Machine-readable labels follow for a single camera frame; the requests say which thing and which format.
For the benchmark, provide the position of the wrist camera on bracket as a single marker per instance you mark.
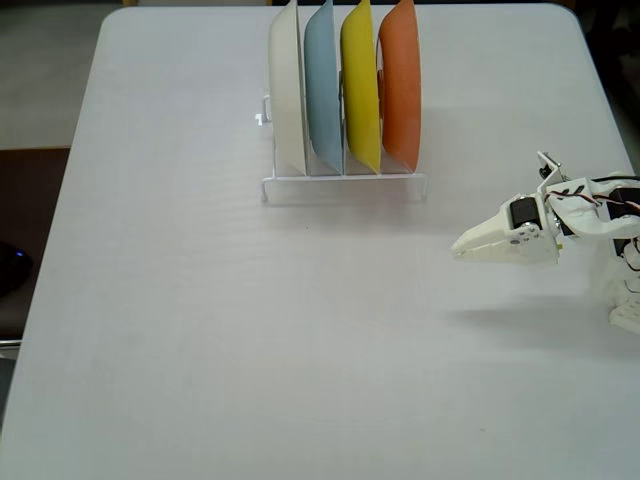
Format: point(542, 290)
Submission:
point(549, 165)

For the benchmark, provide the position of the light blue plate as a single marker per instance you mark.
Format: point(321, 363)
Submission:
point(322, 90)

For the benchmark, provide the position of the white plate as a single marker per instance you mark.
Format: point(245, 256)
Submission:
point(285, 90)

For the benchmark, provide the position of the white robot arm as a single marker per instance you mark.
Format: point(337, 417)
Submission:
point(585, 220)

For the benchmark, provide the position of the white gripper body with motor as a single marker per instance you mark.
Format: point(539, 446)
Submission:
point(500, 237)

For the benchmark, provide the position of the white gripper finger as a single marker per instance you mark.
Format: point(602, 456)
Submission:
point(487, 256)
point(482, 237)

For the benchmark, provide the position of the yellow plate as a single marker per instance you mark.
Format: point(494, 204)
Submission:
point(360, 90)

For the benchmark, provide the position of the black rounded object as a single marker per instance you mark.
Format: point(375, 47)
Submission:
point(12, 270)

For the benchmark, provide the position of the orange plate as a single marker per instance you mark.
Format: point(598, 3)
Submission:
point(400, 90)

